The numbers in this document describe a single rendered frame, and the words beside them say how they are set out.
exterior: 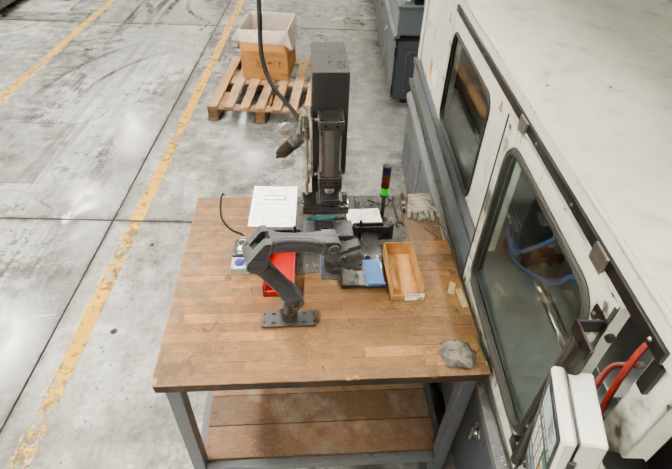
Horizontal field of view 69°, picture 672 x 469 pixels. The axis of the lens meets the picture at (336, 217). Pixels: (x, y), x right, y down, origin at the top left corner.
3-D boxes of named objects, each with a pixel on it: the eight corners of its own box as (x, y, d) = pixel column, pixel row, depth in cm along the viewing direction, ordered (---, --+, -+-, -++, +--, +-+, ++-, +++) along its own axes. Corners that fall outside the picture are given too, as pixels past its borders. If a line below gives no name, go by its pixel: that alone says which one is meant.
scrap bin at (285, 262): (263, 297, 186) (262, 286, 182) (266, 250, 205) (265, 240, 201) (294, 296, 186) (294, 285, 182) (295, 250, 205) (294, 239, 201)
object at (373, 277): (367, 289, 187) (368, 283, 186) (362, 260, 199) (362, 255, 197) (385, 288, 188) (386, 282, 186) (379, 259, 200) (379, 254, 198)
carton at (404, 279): (390, 302, 187) (392, 288, 181) (382, 255, 205) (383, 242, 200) (423, 301, 187) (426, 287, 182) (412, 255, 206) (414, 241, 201)
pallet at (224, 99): (235, 67, 555) (233, 55, 546) (322, 72, 553) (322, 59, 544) (208, 119, 464) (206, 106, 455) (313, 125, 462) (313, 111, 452)
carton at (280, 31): (249, 54, 549) (245, 8, 516) (302, 57, 546) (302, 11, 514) (235, 80, 498) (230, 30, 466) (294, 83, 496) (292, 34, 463)
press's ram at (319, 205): (302, 221, 193) (301, 158, 173) (302, 182, 212) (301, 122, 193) (348, 221, 194) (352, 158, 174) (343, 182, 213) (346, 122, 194)
